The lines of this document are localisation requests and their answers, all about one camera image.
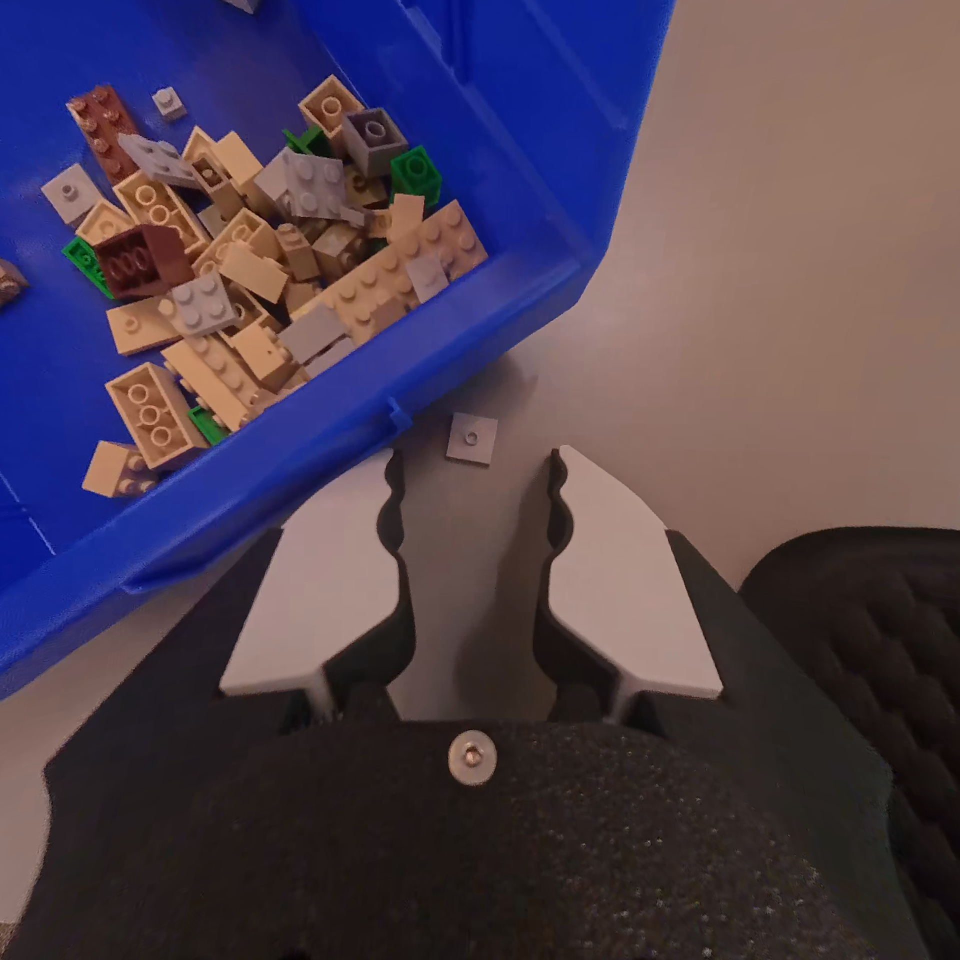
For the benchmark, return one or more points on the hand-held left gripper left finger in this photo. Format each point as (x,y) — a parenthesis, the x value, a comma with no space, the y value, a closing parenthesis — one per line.
(315,600)

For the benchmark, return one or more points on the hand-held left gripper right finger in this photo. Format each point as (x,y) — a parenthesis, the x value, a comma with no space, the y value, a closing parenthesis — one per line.
(630,600)

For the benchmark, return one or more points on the pale square toy tile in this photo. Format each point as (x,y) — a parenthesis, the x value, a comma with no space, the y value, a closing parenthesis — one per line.
(471,439)

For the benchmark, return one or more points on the small heap of toy bricks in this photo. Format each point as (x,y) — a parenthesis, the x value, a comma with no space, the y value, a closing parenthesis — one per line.
(360,285)

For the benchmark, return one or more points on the blue plastic bin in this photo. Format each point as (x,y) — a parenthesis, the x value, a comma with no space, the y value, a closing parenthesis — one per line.
(487,75)

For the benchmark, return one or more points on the grey desk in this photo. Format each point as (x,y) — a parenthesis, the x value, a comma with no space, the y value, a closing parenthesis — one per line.
(750,300)

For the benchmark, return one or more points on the black quilted wrist pad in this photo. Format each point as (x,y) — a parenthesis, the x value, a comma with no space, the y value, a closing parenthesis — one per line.
(885,637)

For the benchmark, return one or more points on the tan toy brick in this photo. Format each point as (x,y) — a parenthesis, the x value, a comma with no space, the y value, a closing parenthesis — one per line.
(9,283)

